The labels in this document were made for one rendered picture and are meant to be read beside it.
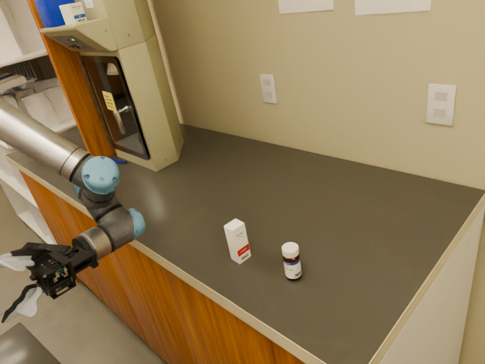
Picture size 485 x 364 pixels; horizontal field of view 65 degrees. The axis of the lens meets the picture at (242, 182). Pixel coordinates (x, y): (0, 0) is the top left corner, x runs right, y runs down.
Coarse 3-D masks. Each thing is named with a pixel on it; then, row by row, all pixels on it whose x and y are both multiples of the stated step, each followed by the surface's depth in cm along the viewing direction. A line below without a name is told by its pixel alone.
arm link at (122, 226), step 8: (120, 208) 93; (104, 216) 91; (112, 216) 91; (120, 216) 92; (128, 216) 94; (136, 216) 95; (104, 224) 90; (112, 224) 90; (120, 224) 91; (128, 224) 92; (136, 224) 94; (144, 224) 96; (104, 232) 90; (112, 232) 89; (120, 232) 90; (128, 232) 92; (136, 232) 94; (112, 240) 89; (120, 240) 90; (128, 240) 93; (112, 248) 89
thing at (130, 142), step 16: (96, 64) 141; (112, 64) 132; (96, 80) 147; (112, 80) 137; (96, 96) 154; (128, 96) 134; (112, 112) 150; (128, 112) 140; (112, 128) 157; (128, 128) 146; (128, 144) 153; (144, 144) 144
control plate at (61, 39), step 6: (60, 36) 132; (66, 36) 128; (72, 36) 126; (60, 42) 140; (66, 42) 136; (72, 42) 133; (78, 42) 130; (72, 48) 142; (78, 48) 139; (84, 48) 135; (90, 48) 132
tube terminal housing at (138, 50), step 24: (96, 0) 122; (120, 0) 124; (144, 0) 141; (120, 24) 125; (144, 24) 136; (120, 48) 128; (144, 48) 134; (144, 72) 136; (144, 96) 138; (168, 96) 156; (144, 120) 140; (168, 120) 149; (168, 144) 150
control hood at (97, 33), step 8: (80, 24) 117; (88, 24) 118; (96, 24) 120; (104, 24) 122; (48, 32) 133; (56, 32) 129; (64, 32) 125; (72, 32) 122; (80, 32) 118; (88, 32) 119; (96, 32) 121; (104, 32) 122; (112, 32) 125; (56, 40) 140; (88, 40) 124; (96, 40) 121; (104, 40) 123; (112, 40) 125; (96, 48) 129; (104, 48) 126; (112, 48) 125
